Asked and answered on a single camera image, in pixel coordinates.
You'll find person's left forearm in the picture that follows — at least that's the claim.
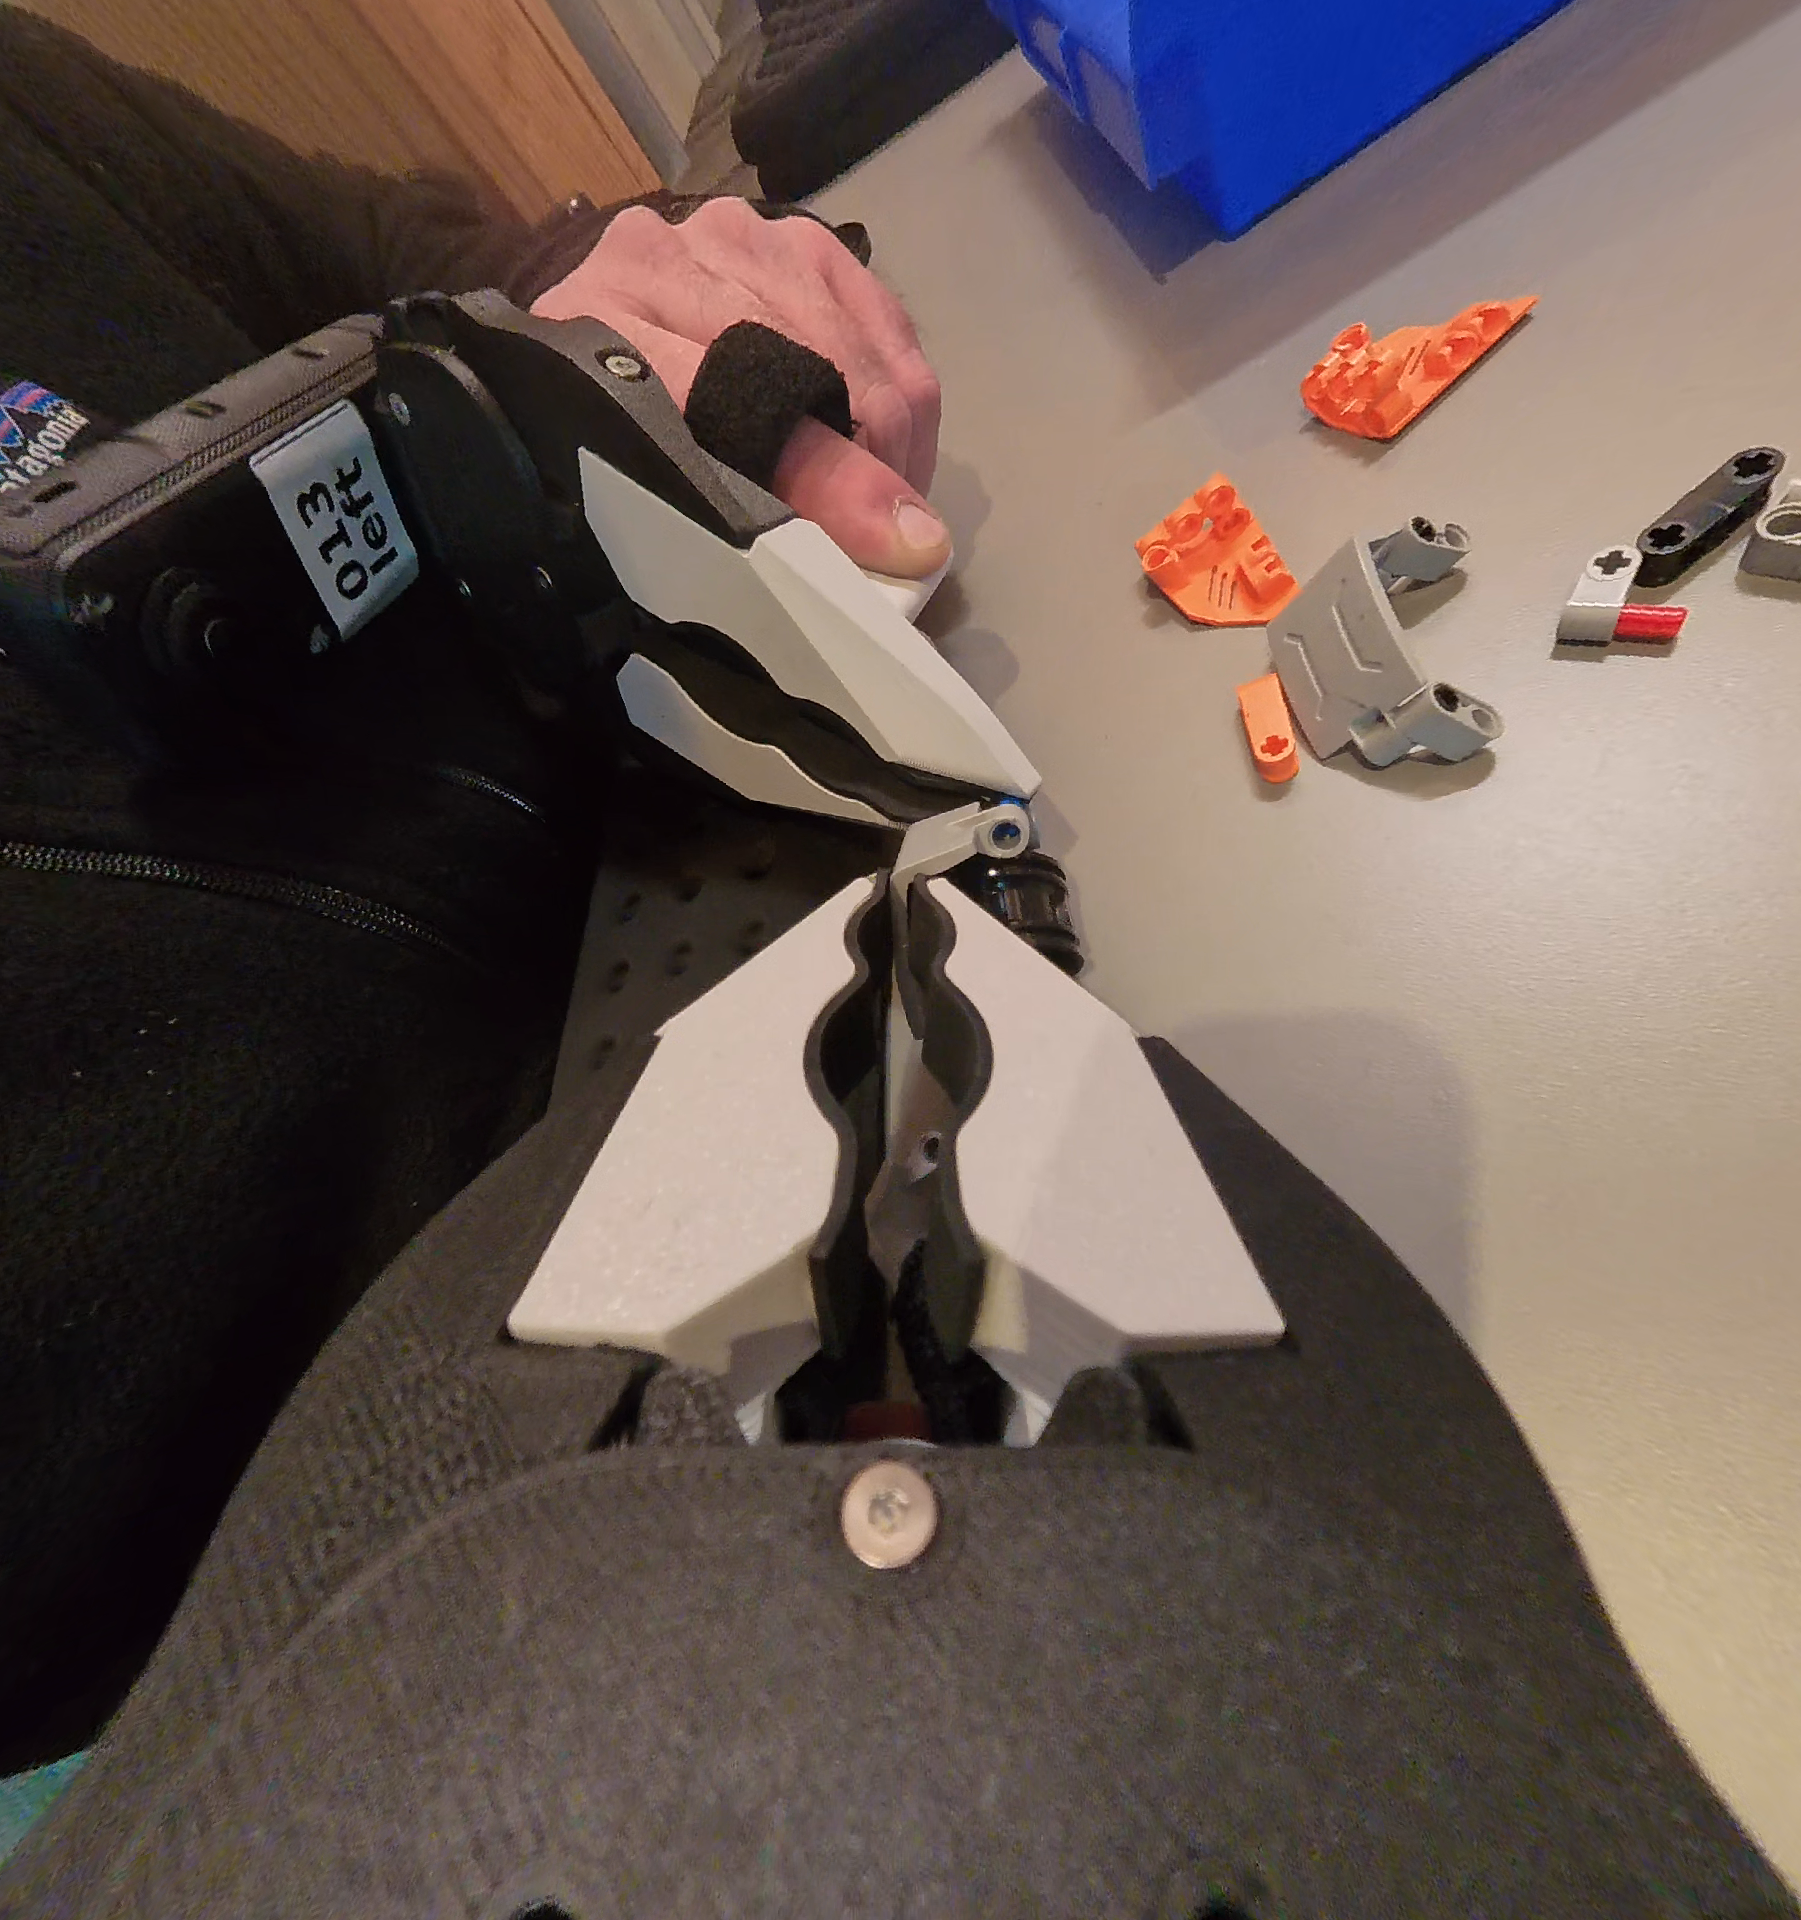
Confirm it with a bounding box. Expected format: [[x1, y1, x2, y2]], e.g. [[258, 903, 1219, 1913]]
[[0, 0, 678, 408]]

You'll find person's left hand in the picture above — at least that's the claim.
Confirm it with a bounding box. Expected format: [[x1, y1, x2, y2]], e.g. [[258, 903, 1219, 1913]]
[[524, 195, 960, 584]]

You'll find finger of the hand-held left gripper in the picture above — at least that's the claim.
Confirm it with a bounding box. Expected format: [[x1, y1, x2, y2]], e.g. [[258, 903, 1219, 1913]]
[[573, 445, 1047, 801], [614, 654, 981, 829]]

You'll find orange toy part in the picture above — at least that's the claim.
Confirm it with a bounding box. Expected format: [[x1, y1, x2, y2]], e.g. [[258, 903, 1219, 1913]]
[[1133, 478, 1301, 631], [1296, 294, 1542, 447]]

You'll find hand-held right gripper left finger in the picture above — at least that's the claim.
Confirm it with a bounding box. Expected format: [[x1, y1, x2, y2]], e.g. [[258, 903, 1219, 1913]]
[[506, 877, 889, 1413]]

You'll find black foam pad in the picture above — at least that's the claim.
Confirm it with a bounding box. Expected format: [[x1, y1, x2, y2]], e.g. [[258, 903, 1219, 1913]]
[[541, 747, 908, 1157]]

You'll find grey toy part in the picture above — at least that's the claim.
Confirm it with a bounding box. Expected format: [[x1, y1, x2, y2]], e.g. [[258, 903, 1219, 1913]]
[[1263, 513, 1508, 773]]

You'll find small orange liftarm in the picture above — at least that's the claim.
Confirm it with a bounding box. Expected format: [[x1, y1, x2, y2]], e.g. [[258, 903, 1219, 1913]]
[[1234, 670, 1304, 793]]

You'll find black toy wheel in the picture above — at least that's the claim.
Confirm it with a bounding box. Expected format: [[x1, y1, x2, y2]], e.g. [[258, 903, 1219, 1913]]
[[970, 855, 1102, 982]]

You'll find blue plastic bin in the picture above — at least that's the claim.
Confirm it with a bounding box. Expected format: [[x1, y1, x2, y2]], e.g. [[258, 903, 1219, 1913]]
[[982, 0, 1580, 246]]

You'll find black short liftarm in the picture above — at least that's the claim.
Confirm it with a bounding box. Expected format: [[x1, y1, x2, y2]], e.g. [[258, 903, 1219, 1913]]
[[1632, 442, 1791, 591]]

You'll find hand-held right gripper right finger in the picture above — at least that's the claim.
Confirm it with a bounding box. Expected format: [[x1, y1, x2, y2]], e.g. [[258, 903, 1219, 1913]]
[[895, 884, 1291, 1408]]

